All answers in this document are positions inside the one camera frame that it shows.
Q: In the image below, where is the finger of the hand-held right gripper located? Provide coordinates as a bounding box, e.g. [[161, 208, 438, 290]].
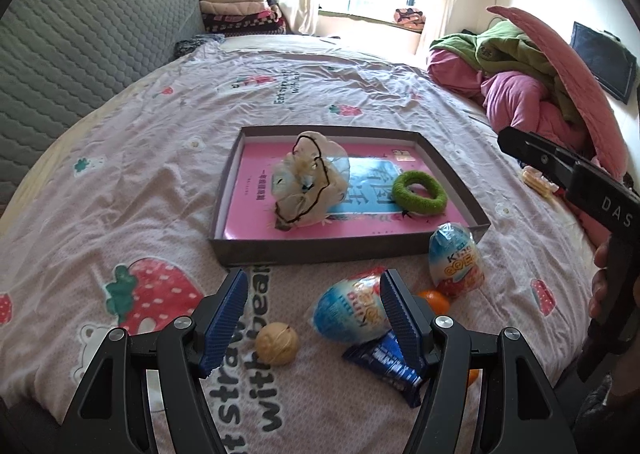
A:
[[517, 160, 572, 192], [497, 126, 583, 171]]

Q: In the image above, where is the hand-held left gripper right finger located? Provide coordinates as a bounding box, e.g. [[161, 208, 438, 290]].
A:
[[379, 268, 581, 454]]

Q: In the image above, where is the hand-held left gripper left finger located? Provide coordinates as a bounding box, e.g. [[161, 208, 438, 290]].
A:
[[55, 268, 250, 454]]

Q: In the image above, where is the blue snack packet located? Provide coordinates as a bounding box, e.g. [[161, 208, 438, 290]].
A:
[[341, 329, 431, 409]]

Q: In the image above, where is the blue egg-shaped toy packet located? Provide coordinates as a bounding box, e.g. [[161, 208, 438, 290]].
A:
[[312, 270, 401, 346], [428, 222, 485, 300]]

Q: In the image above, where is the shallow brown cardboard box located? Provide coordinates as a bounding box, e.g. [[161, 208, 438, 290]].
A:
[[209, 125, 492, 269]]

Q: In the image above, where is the person's right hand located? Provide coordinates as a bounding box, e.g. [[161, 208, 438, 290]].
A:
[[589, 240, 612, 321]]

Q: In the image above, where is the yellow wrapped candy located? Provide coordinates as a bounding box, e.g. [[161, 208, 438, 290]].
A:
[[521, 168, 560, 196]]

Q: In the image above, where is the orange tangerine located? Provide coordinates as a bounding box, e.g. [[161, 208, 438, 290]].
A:
[[415, 289, 451, 317]]

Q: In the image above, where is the walnut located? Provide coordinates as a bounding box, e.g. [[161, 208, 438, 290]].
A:
[[255, 322, 300, 366]]

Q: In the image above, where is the pink and green bedding pile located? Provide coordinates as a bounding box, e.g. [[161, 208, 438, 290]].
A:
[[486, 5, 630, 180]]

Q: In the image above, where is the green blanket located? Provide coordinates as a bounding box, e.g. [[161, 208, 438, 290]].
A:
[[437, 19, 586, 122]]

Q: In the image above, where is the pink patterned bag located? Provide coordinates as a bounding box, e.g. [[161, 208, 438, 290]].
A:
[[393, 8, 427, 30]]

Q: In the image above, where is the grey patterned cloth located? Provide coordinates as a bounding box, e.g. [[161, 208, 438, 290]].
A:
[[175, 34, 223, 58]]

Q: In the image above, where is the dark patterned folded blanket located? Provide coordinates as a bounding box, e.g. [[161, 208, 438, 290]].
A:
[[202, 11, 287, 37]]

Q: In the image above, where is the grey quilted headboard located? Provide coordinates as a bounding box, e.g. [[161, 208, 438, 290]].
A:
[[0, 0, 206, 220]]

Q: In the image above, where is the pink folded blanket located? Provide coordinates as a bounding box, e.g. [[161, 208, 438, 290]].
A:
[[200, 1, 273, 18]]

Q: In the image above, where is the black wall television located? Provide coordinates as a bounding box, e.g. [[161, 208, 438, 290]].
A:
[[570, 21, 638, 105]]

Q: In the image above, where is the green fuzzy ring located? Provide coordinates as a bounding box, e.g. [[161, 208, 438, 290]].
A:
[[391, 171, 449, 214]]

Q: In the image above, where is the sheer mesh drawstring pouch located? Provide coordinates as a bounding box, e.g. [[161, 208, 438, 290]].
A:
[[274, 131, 351, 232]]

